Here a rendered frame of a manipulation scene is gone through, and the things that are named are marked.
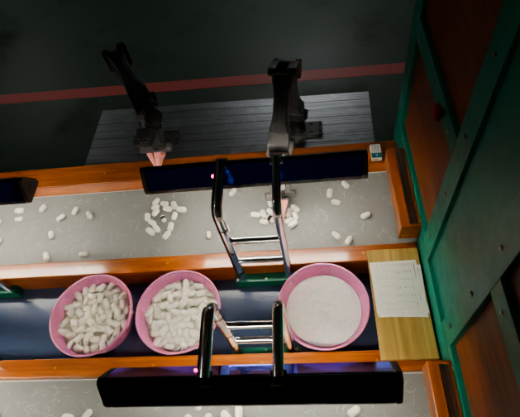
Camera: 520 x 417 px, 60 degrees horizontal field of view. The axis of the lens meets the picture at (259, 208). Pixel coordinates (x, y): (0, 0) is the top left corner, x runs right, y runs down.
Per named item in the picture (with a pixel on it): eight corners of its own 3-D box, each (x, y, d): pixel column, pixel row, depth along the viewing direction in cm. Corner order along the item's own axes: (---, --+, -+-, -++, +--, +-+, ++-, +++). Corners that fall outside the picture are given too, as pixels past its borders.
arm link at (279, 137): (291, 153, 143) (297, 54, 137) (264, 151, 145) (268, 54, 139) (297, 151, 155) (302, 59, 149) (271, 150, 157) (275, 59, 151)
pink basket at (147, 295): (138, 299, 150) (127, 289, 142) (212, 270, 152) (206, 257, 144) (155, 376, 135) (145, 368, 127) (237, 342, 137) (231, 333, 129)
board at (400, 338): (365, 251, 138) (366, 250, 137) (416, 249, 136) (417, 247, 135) (380, 361, 120) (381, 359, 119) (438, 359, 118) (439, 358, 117)
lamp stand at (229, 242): (240, 237, 158) (211, 155, 121) (296, 234, 155) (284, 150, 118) (237, 287, 147) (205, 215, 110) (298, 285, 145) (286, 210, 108)
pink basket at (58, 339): (74, 287, 156) (61, 275, 148) (148, 284, 153) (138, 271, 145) (54, 366, 141) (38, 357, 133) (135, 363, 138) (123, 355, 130)
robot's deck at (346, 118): (106, 116, 209) (102, 110, 206) (368, 98, 193) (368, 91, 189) (47, 298, 160) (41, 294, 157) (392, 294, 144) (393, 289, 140)
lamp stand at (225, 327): (235, 352, 136) (197, 295, 99) (300, 350, 133) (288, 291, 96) (231, 420, 125) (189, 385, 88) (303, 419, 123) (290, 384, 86)
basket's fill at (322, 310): (286, 282, 145) (284, 275, 141) (356, 279, 142) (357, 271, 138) (288, 352, 133) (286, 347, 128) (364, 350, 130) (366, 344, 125)
